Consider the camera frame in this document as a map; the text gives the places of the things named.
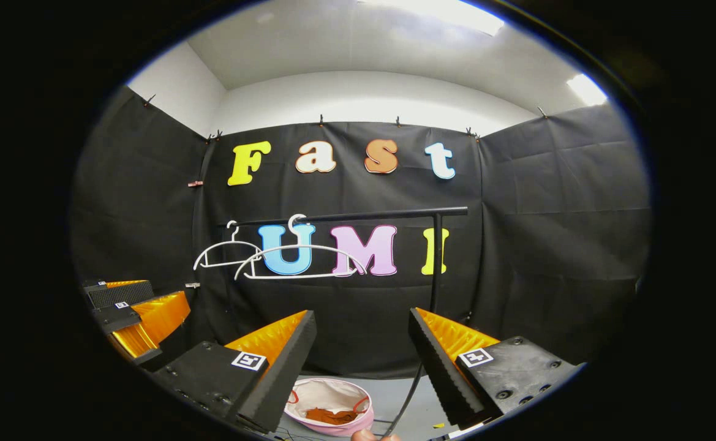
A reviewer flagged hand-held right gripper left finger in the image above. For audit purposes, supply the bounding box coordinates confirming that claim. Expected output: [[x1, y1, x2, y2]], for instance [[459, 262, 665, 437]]
[[151, 311, 318, 434]]

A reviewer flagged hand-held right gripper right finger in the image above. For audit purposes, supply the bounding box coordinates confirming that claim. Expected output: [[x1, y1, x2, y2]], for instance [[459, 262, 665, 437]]
[[408, 307, 585, 430]]

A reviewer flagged pink white laundry hamper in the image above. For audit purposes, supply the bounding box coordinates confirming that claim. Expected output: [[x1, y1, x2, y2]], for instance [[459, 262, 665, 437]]
[[284, 378, 375, 437]]

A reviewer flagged orange corduroy shirt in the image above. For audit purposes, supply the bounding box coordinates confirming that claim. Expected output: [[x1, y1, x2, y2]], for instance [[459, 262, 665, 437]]
[[306, 407, 359, 426]]

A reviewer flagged white plastic hanger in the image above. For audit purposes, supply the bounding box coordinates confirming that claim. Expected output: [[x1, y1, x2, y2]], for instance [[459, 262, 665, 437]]
[[234, 214, 366, 281], [193, 220, 264, 271]]

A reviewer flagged black clothes rack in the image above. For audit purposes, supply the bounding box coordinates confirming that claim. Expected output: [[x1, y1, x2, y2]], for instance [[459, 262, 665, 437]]
[[220, 206, 469, 322]]

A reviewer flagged row of black cloth clips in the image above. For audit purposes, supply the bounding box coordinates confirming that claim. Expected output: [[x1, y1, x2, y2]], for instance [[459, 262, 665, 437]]
[[143, 95, 548, 143]]

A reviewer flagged small ceiling light panel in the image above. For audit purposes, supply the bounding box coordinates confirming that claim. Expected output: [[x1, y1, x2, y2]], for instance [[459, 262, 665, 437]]
[[566, 73, 609, 107]]

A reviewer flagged large ceiling light panel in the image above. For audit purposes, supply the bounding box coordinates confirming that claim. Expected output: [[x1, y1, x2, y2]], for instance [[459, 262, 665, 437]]
[[358, 0, 505, 36]]

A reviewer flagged black cable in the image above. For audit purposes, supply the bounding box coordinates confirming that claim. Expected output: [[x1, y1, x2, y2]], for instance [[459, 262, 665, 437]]
[[385, 361, 423, 437]]

